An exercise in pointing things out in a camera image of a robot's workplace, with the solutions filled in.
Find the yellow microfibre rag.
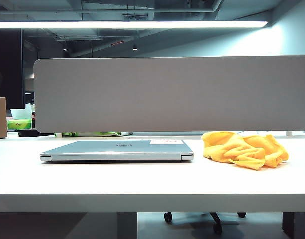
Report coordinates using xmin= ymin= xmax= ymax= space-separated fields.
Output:
xmin=201 ymin=131 xmax=289 ymax=171

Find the silver closed laptop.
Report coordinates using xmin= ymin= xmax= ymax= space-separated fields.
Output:
xmin=39 ymin=140 xmax=194 ymax=162

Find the white red-print sticker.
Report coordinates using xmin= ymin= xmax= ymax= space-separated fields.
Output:
xmin=149 ymin=139 xmax=185 ymax=145

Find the grey fabric desk divider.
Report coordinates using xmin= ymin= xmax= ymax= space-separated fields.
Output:
xmin=33 ymin=55 xmax=305 ymax=133

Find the green plastic package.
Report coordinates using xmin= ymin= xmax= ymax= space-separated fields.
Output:
xmin=61 ymin=132 xmax=129 ymax=138

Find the long ceiling light strip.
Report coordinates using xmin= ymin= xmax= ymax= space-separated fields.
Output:
xmin=0 ymin=20 xmax=269 ymax=29

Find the grey narrow table leg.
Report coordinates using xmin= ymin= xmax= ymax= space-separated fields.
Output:
xmin=116 ymin=212 xmax=138 ymax=239

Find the black office chair base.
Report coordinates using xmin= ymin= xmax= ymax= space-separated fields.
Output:
xmin=163 ymin=212 xmax=247 ymax=235

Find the black flat object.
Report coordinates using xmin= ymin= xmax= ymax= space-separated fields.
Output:
xmin=17 ymin=129 xmax=55 ymax=138

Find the white paper tissue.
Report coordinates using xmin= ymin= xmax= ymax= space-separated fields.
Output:
xmin=10 ymin=103 xmax=33 ymax=121

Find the green tissue box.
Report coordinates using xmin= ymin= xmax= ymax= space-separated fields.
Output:
xmin=7 ymin=119 xmax=33 ymax=131

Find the large dark display panel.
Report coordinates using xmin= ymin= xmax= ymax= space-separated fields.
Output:
xmin=0 ymin=28 xmax=26 ymax=110

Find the dark wide table leg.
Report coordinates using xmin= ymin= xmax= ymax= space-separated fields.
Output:
xmin=282 ymin=212 xmax=305 ymax=239

